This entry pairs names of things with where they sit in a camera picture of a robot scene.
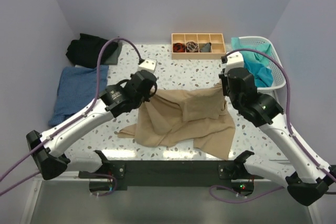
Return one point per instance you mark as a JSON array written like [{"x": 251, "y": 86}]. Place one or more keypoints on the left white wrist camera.
[{"x": 148, "y": 65}]

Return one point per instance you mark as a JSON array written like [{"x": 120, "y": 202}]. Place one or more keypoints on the red black rolled sock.
[{"x": 178, "y": 47}]

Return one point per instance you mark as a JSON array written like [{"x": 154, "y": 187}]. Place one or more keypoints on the blue t shirt in basket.
[{"x": 262, "y": 75}]

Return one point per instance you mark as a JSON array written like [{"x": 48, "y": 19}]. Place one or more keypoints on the dark grey rolled sock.
[{"x": 206, "y": 47}]

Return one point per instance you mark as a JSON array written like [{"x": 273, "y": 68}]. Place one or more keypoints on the white plastic laundry basket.
[{"x": 264, "y": 45}]

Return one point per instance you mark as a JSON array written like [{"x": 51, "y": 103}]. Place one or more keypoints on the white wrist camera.
[
  {"x": 232, "y": 61},
  {"x": 148, "y": 65}
]

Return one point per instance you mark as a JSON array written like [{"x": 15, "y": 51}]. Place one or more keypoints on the beige t shirt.
[{"x": 173, "y": 116}]

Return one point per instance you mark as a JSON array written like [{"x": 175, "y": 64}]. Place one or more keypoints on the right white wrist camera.
[{"x": 232, "y": 61}]

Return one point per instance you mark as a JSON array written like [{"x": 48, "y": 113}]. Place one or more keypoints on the wooden compartment tray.
[{"x": 217, "y": 40}]

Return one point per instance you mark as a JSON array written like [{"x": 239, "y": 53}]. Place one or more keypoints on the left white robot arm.
[{"x": 50, "y": 149}]

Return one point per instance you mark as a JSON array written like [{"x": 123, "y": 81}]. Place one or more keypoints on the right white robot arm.
[{"x": 308, "y": 177}]

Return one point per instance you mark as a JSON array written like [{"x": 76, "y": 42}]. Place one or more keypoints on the black folded t shirt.
[{"x": 86, "y": 49}]

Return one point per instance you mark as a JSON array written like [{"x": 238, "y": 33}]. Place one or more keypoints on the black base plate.
[{"x": 165, "y": 174}]

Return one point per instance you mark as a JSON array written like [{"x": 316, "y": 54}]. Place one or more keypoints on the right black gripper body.
[{"x": 225, "y": 88}]

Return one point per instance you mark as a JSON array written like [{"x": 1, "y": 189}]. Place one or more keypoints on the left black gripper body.
[{"x": 139, "y": 101}]

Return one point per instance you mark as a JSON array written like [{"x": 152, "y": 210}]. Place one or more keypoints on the brown patterned rolled sock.
[{"x": 191, "y": 47}]

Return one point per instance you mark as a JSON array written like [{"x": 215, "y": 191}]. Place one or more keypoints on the blue folded t shirt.
[{"x": 77, "y": 88}]

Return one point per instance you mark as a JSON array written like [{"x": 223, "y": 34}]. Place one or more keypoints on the grey folded t shirt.
[{"x": 113, "y": 59}]

